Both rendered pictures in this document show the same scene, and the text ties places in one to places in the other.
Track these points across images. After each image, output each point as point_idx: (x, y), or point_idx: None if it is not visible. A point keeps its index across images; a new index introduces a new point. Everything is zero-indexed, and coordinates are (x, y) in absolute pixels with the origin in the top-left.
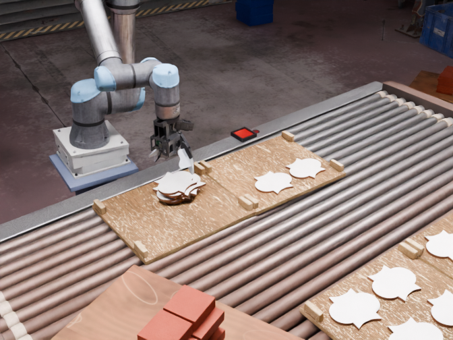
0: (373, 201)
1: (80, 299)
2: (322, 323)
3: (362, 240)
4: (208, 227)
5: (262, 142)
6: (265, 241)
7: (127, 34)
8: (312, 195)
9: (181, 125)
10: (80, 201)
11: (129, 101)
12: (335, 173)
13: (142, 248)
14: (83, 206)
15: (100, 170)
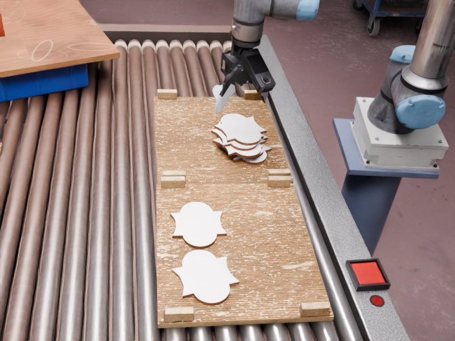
0: (71, 315)
1: (149, 67)
2: None
3: (23, 247)
4: (163, 142)
5: (332, 287)
6: (114, 180)
7: (428, 5)
8: (146, 257)
9: (246, 63)
10: (285, 101)
11: (395, 97)
12: (166, 306)
13: (162, 90)
14: (275, 100)
15: (355, 139)
